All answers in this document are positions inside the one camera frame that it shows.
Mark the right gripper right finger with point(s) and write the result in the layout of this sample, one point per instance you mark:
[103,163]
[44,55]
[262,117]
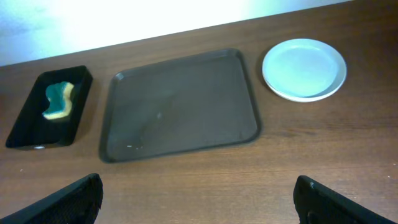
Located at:
[317,204]

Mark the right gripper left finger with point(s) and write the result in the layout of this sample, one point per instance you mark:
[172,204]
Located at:
[76,203]

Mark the green and yellow sponge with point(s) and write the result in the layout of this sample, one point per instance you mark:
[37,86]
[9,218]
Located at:
[59,96]

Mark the light blue round plate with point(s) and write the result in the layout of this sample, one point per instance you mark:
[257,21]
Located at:
[300,54]

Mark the black rectangular tray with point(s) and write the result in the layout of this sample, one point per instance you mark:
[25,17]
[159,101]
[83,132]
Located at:
[32,130]

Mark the dark brown serving tray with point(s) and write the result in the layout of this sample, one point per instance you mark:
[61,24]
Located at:
[181,105]

